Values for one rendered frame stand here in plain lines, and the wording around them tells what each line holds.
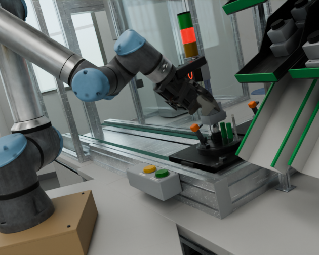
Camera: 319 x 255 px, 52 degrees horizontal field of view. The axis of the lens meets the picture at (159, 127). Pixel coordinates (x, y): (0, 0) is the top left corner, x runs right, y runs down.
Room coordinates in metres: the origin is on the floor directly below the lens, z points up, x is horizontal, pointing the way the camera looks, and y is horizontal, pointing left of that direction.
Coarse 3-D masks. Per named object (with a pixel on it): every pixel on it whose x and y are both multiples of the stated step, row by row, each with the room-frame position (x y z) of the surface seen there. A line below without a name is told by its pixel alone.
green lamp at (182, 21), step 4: (180, 16) 1.20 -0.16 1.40; (184, 16) 1.20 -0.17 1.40; (188, 16) 1.20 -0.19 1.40; (180, 20) 1.21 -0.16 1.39; (184, 20) 1.20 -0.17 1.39; (188, 20) 1.20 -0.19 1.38; (180, 24) 1.21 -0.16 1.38; (184, 24) 1.20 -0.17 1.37; (188, 24) 1.20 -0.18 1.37; (192, 24) 1.21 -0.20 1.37; (180, 28) 1.21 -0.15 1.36; (184, 28) 1.20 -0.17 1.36
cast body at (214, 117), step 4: (220, 104) 0.99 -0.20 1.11; (220, 108) 0.99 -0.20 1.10; (212, 112) 0.97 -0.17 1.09; (216, 112) 0.98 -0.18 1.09; (220, 112) 0.99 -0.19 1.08; (224, 112) 1.02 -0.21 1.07; (204, 116) 0.98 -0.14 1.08; (208, 116) 0.97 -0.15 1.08; (212, 116) 0.97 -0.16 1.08; (216, 116) 0.98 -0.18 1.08; (220, 116) 0.99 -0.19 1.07; (224, 116) 0.99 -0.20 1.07; (204, 120) 0.99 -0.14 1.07; (208, 120) 0.97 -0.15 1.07; (212, 120) 0.97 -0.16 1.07; (216, 120) 0.98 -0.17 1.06; (220, 120) 0.98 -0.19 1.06; (204, 124) 0.99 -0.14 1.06; (208, 124) 0.97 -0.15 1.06; (212, 124) 0.97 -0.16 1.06
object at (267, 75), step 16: (288, 0) 0.85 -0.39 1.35; (272, 16) 0.83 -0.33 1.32; (288, 16) 0.85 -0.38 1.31; (304, 32) 0.70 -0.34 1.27; (256, 64) 0.81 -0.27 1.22; (272, 64) 0.75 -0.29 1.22; (288, 64) 0.68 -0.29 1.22; (240, 80) 0.78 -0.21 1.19; (256, 80) 0.72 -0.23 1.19; (272, 80) 0.68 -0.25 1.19
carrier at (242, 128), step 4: (252, 116) 1.17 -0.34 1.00; (252, 120) 1.15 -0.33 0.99; (244, 124) 1.20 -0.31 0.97; (248, 124) 1.19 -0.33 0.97; (232, 128) 1.19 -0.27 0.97; (236, 128) 1.18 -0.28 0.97; (240, 128) 1.16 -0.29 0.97; (244, 128) 1.15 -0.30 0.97; (248, 128) 1.14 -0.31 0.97; (232, 132) 1.13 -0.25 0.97; (240, 132) 1.11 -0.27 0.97; (244, 132) 1.10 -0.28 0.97
